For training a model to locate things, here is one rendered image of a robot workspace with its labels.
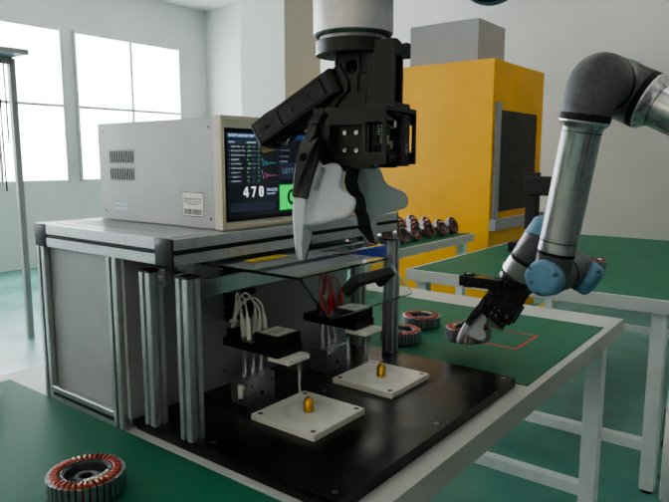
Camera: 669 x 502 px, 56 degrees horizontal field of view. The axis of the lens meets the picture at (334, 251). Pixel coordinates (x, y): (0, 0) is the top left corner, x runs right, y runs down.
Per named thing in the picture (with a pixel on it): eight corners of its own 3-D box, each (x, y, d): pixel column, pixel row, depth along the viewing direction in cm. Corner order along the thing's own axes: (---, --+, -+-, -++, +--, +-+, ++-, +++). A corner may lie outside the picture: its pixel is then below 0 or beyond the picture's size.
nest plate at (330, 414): (364, 413, 117) (364, 407, 117) (314, 442, 106) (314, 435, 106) (304, 395, 127) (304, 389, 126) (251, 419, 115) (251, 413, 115)
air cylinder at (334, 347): (346, 365, 145) (346, 342, 144) (327, 374, 139) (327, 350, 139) (330, 361, 148) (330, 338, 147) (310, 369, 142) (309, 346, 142)
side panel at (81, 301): (137, 425, 118) (128, 256, 113) (123, 430, 115) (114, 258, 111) (60, 391, 134) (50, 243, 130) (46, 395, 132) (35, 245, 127)
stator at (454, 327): (497, 338, 158) (498, 324, 158) (479, 348, 150) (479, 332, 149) (457, 332, 165) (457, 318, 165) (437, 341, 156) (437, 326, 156)
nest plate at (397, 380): (429, 378, 136) (429, 373, 136) (391, 398, 125) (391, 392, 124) (371, 365, 145) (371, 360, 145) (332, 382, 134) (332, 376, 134)
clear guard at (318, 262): (412, 294, 111) (413, 261, 111) (329, 321, 93) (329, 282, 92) (278, 273, 131) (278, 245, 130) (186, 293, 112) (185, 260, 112)
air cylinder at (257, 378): (275, 395, 126) (275, 370, 125) (248, 407, 120) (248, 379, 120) (257, 390, 129) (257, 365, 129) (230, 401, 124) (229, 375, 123)
